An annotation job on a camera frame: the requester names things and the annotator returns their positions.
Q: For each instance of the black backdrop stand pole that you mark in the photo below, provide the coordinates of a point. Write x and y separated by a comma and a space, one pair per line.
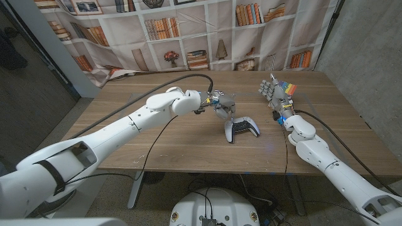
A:
331, 29

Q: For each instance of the printed bookshelf backdrop cloth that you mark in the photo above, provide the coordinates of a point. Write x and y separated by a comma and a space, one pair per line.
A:
204, 37

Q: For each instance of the grey box on base dome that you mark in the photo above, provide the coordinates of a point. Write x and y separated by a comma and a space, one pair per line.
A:
208, 222

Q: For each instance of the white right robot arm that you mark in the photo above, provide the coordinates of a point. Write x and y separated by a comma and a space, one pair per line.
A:
340, 175

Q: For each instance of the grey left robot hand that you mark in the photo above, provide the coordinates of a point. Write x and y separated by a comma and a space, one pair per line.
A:
226, 101

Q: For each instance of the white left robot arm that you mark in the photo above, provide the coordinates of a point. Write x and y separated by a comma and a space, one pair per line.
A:
125, 124

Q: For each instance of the white floor platform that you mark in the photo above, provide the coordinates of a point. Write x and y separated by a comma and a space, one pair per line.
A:
91, 196

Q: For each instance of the floor power strip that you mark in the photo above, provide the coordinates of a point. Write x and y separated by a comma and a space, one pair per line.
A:
276, 215

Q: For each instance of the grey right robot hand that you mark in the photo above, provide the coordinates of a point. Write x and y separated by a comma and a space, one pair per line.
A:
280, 99

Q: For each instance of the white black game controller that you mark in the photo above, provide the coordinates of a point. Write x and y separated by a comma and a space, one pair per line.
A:
229, 130

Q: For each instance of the grey table leg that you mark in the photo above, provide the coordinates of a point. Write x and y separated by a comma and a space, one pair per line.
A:
295, 194

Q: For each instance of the white table leg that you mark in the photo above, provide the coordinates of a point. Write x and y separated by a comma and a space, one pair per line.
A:
135, 191

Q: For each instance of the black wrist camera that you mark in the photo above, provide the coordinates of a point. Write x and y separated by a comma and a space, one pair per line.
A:
200, 110
278, 117

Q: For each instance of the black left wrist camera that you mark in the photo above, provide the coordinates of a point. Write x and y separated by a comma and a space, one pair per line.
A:
200, 110

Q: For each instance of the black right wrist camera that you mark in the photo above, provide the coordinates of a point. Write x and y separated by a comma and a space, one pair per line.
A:
278, 117

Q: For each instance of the black round floor foot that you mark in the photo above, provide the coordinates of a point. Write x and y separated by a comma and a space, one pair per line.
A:
154, 177

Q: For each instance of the rainbow colour sticker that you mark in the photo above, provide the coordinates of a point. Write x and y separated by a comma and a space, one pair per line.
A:
288, 88

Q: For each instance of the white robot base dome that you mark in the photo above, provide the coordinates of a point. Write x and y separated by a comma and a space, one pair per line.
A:
216, 204

